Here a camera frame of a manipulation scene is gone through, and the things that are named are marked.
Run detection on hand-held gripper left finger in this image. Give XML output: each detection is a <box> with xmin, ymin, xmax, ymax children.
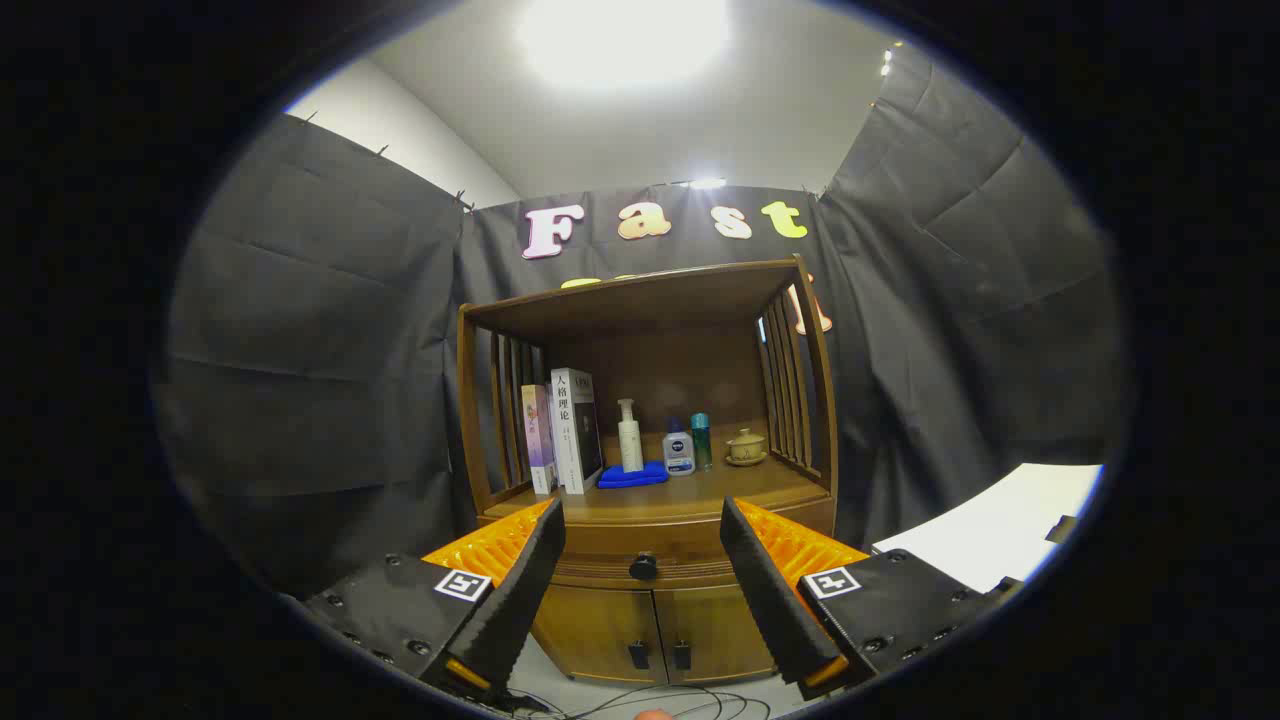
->
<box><xmin>300</xmin><ymin>497</ymin><xmax>567</xmax><ymax>701</ymax></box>

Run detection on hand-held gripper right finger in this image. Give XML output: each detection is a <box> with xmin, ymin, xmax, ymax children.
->
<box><xmin>718</xmin><ymin>496</ymin><xmax>1026</xmax><ymax>701</ymax></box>

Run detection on wooden drawer with black knob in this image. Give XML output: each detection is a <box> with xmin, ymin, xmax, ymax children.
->
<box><xmin>545</xmin><ymin>520</ymin><xmax>746</xmax><ymax>589</ymax></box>

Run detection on wooden countertop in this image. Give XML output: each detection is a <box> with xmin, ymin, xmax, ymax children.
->
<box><xmin>480</xmin><ymin>455</ymin><xmax>833</xmax><ymax>526</ymax></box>

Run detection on brown wooden cabinet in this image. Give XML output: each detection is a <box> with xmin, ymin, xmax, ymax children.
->
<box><xmin>457</xmin><ymin>255</ymin><xmax>841</xmax><ymax>686</ymax></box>

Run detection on thin purple book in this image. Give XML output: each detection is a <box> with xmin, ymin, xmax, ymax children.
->
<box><xmin>520</xmin><ymin>385</ymin><xmax>558</xmax><ymax>496</ymax></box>

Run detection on blue folded cloth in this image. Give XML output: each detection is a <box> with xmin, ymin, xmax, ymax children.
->
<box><xmin>597</xmin><ymin>460</ymin><xmax>670</xmax><ymax>490</ymax></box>

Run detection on thick white book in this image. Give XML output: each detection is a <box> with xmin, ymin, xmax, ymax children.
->
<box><xmin>550</xmin><ymin>367</ymin><xmax>606</xmax><ymax>496</ymax></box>

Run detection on white bottle with blue pump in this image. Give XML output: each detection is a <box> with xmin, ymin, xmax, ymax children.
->
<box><xmin>662</xmin><ymin>418</ymin><xmax>696</xmax><ymax>477</ymax></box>

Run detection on tall white pump bottle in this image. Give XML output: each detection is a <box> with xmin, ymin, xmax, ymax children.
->
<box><xmin>617</xmin><ymin>399</ymin><xmax>645</xmax><ymax>473</ymax></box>

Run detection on white table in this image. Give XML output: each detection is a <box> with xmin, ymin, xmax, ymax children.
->
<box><xmin>872</xmin><ymin>463</ymin><xmax>1104</xmax><ymax>593</ymax></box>

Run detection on ceiling light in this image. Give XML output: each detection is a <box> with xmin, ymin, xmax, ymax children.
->
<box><xmin>515</xmin><ymin>0</ymin><xmax>733</xmax><ymax>93</ymax></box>

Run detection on black floor cables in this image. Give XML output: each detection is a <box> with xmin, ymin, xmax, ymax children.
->
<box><xmin>500</xmin><ymin>683</ymin><xmax>773</xmax><ymax>720</ymax></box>

